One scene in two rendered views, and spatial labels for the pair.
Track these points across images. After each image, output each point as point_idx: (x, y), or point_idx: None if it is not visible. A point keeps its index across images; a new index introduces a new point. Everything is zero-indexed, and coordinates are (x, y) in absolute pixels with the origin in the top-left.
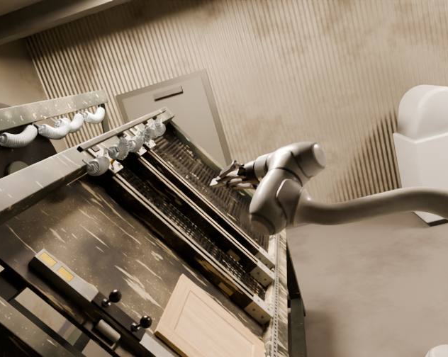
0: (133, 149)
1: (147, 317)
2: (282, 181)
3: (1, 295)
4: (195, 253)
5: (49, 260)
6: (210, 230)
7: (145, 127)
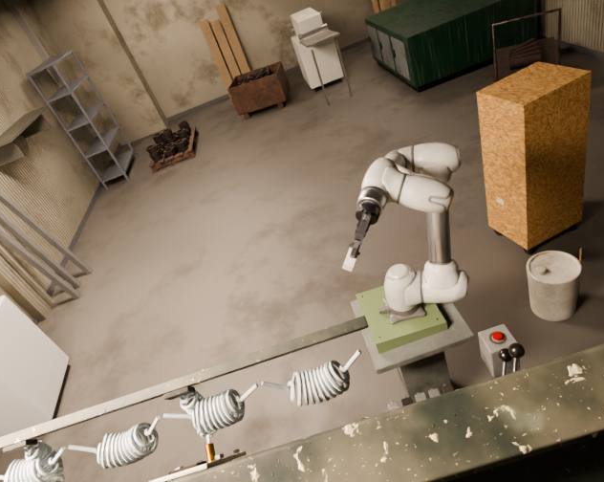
0: (157, 435)
1: (504, 348)
2: (420, 175)
3: None
4: None
5: None
6: None
7: (40, 446)
